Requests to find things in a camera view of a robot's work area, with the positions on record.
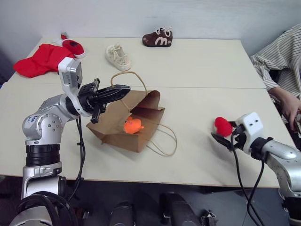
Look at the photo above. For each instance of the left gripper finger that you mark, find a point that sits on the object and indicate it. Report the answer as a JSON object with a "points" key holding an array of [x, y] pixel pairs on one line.
{"points": [[113, 97], [115, 89]]}

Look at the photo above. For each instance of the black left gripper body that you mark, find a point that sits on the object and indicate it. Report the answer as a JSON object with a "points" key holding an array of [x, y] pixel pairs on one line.
{"points": [[87, 100]]}

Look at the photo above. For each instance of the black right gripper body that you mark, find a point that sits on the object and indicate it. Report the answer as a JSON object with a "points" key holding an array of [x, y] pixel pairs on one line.
{"points": [[240, 139]]}

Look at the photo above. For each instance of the red plush toy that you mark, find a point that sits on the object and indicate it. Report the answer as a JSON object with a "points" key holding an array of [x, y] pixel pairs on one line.
{"points": [[222, 126]]}

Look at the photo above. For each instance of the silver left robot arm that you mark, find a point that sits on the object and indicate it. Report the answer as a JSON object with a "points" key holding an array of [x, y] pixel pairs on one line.
{"points": [[44, 122]]}

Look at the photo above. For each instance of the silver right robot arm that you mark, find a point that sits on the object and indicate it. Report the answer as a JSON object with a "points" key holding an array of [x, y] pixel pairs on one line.
{"points": [[282, 155]]}

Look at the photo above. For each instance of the orange plush toy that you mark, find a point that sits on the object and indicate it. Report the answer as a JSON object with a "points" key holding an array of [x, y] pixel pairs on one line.
{"points": [[132, 124]]}

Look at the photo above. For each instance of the brown paper bag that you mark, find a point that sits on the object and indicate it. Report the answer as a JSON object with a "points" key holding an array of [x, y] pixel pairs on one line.
{"points": [[131, 141]]}

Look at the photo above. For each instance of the person's bare hand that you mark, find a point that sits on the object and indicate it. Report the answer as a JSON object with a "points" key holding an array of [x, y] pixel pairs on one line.
{"points": [[292, 108]]}

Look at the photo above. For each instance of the beige knit baby shoe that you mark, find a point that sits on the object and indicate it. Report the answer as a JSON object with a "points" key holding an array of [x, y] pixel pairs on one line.
{"points": [[118, 58]]}

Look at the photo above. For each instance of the red santa hat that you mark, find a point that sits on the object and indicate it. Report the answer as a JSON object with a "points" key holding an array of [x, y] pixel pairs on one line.
{"points": [[74, 46]]}

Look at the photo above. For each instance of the red cloth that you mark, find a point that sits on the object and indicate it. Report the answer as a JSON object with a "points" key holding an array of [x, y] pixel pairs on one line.
{"points": [[40, 58]]}

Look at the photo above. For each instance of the brown baby shoe white laces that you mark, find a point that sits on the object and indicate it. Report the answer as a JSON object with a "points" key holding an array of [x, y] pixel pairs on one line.
{"points": [[156, 40]]}

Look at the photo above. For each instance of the large dark rounded shape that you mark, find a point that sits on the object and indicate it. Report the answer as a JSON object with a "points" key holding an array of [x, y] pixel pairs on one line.
{"points": [[178, 207]]}

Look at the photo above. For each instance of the person in striped shirt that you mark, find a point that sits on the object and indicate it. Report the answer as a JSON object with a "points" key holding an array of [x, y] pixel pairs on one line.
{"points": [[282, 51]]}

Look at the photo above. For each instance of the small dark rounded shape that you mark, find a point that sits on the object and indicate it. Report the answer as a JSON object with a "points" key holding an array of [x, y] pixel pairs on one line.
{"points": [[122, 213]]}

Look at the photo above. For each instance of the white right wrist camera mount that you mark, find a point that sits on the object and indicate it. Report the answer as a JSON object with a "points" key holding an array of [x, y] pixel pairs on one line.
{"points": [[252, 124]]}

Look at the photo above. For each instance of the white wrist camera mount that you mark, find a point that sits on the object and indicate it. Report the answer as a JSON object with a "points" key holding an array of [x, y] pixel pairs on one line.
{"points": [[68, 70], [252, 124]]}

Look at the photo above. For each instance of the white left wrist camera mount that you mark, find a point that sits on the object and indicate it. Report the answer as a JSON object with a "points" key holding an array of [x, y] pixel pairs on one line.
{"points": [[68, 70]]}

